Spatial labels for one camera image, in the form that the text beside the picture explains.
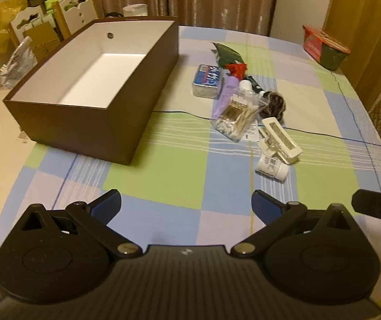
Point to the white carved chair two holes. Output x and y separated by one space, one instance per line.
77 6

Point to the white barcode bottle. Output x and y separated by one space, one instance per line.
245 86

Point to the purple bottle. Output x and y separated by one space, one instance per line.
227 91

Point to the silver foil bag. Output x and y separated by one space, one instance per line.
18 63

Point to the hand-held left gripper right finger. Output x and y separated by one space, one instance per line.
265 206

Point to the red packet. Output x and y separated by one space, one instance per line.
237 70

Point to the white hair clip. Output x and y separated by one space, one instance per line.
278 136

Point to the brown hair scrunchie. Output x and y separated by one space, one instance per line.
275 105

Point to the checkered cloth desktop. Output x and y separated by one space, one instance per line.
183 180

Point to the white carved chair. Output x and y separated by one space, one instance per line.
26 15

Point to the wooden door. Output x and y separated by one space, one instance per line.
364 13

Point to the brown storage box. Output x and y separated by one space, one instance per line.
87 130

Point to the dark green packet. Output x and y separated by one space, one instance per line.
227 53

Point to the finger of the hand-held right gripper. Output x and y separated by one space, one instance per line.
377 205

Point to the yellow plastic bag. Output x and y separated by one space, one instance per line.
0 23

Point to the red green noodle bowl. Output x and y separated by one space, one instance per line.
327 48

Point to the blue toothpick box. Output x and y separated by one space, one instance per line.
207 80

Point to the cotton swab bag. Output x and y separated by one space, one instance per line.
237 113

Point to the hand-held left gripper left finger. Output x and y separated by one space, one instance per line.
105 206

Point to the beige curtain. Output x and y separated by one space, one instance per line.
203 0

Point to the white lidded jar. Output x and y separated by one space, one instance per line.
135 9

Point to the small white bottle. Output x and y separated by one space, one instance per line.
270 168

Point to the green packs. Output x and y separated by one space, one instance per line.
51 5

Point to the cardboard box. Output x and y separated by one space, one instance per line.
42 38

